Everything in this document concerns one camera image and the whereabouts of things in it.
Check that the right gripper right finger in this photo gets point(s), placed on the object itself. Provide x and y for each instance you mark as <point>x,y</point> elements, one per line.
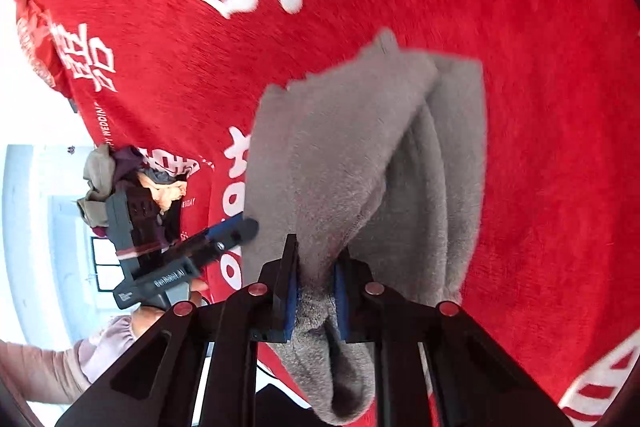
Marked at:
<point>434,366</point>

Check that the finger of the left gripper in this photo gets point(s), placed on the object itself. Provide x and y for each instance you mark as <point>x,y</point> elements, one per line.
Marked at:
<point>237,228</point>
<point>210,254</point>

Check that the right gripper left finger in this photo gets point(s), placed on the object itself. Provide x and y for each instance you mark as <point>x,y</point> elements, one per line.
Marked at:
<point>196,366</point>

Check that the grey garment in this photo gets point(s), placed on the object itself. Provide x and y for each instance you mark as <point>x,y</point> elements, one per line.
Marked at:
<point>383,156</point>

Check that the left forearm pink sleeve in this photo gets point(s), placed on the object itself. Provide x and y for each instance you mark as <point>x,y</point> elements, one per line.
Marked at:
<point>39,375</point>

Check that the pile of unfolded clothes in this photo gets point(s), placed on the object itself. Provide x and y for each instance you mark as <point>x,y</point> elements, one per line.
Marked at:
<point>130,181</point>

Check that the person's left hand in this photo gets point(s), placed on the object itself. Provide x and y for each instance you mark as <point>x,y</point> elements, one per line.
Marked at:
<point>144,317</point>

